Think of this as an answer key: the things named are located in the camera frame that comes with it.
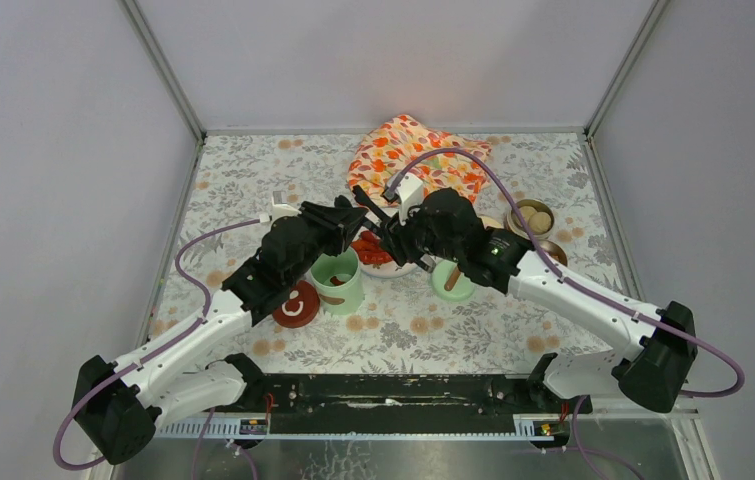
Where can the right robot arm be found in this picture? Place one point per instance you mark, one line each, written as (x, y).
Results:
(651, 349)

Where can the red brown round lid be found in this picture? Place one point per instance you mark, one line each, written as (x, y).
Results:
(301, 307)

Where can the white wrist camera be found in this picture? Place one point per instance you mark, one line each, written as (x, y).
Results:
(410, 193)
(280, 208)

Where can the red sausage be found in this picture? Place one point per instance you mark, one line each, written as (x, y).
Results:
(369, 253)

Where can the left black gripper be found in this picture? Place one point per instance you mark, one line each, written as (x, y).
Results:
(326, 221)

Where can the green lid brown handle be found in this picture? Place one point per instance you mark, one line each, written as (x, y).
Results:
(449, 283)

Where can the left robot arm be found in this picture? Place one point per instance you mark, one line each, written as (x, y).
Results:
(121, 404)

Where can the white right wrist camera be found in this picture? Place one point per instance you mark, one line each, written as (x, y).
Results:
(410, 193)

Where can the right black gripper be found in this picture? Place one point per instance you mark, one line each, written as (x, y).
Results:
(397, 235)

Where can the floral orange cloth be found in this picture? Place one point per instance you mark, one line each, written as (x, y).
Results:
(386, 150)

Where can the floral tablecloth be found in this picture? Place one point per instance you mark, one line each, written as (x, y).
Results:
(401, 326)

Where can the white plate blue rim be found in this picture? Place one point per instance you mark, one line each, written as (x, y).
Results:
(389, 270)

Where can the red lined steel bowl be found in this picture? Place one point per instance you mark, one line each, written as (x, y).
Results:
(554, 251)

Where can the green container cup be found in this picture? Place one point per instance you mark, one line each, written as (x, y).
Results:
(338, 282)

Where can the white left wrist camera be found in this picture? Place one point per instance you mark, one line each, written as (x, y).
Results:
(280, 208)

